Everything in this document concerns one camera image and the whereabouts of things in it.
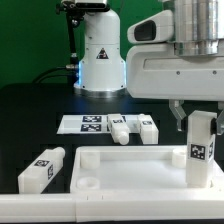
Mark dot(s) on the white marker sheet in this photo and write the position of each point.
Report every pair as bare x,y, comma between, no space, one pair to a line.
84,124

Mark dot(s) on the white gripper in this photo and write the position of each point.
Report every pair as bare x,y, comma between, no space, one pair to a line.
155,72

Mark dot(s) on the white desk top tray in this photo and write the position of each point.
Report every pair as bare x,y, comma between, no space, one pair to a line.
137,168

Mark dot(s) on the white front fence bar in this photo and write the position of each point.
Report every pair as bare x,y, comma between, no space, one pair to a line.
17,208

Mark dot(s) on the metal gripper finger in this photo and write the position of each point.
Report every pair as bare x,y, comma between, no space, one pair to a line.
217,124

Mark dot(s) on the black camera on stand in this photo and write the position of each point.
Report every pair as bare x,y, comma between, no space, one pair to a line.
75,11

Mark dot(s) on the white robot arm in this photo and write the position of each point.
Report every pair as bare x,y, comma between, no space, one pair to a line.
177,54

